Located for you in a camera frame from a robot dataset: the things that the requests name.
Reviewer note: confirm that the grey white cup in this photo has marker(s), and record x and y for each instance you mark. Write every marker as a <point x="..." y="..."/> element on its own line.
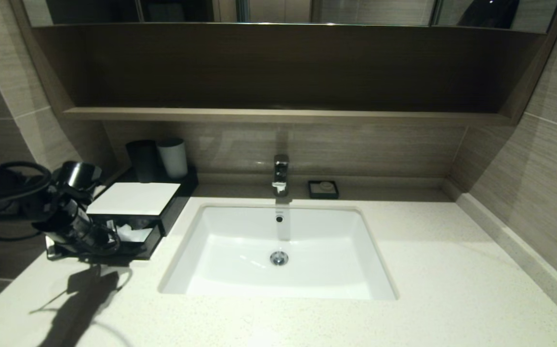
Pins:
<point x="173" y="161"/>

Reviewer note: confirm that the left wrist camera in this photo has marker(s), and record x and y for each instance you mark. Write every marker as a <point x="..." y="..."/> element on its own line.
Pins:
<point x="81" y="174"/>

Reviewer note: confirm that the black soap dish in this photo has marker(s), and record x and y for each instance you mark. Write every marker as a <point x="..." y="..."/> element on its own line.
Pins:
<point x="313" y="194"/>

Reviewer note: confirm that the chrome sink drain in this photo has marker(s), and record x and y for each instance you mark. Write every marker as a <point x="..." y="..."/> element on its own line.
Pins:
<point x="279" y="258"/>

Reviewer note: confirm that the brown wooden wall shelf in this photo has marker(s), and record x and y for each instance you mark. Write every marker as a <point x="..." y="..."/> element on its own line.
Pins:
<point x="283" y="114"/>

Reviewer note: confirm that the mirror cabinet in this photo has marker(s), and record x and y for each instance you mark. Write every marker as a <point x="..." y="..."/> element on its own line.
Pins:
<point x="370" y="10"/>

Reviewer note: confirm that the clear plastic sachet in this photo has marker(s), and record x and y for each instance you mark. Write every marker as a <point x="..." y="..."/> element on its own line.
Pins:
<point x="134" y="233"/>

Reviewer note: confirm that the chrome faucet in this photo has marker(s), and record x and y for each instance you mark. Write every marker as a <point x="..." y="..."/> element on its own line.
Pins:
<point x="281" y="173"/>

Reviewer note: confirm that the black drawer box white top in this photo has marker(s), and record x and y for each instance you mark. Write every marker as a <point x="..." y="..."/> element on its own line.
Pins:
<point x="136" y="197"/>

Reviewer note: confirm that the black pull-out drawer tray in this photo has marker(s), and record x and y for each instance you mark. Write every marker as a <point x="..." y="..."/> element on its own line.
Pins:
<point x="148" y="246"/>

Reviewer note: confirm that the beige soap bar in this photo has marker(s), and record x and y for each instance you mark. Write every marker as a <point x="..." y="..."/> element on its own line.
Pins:
<point x="325" y="185"/>

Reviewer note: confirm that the black cup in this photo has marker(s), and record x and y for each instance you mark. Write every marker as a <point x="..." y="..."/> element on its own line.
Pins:
<point x="141" y="161"/>

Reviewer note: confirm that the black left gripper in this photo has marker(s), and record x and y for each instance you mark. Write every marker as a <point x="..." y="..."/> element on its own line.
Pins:
<point x="73" y="226"/>

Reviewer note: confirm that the white sink basin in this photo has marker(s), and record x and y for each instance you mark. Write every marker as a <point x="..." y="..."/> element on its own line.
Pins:
<point x="307" y="260"/>

